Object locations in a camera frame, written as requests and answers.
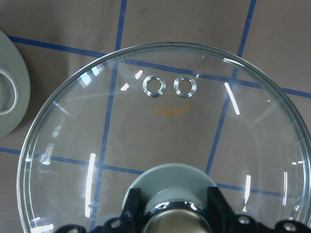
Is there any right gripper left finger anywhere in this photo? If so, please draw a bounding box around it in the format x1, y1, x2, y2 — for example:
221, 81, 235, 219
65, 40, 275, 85
120, 188, 146, 228

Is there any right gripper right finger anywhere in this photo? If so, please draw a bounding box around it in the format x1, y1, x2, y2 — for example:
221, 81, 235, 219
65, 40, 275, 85
206, 186, 235, 228

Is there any glass pot lid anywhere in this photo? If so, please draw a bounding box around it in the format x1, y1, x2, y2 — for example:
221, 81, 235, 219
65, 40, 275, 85
17, 43, 311, 233

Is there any white electric cooking pot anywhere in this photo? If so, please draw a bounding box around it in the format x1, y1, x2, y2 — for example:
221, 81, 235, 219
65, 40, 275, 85
0, 32, 31, 138

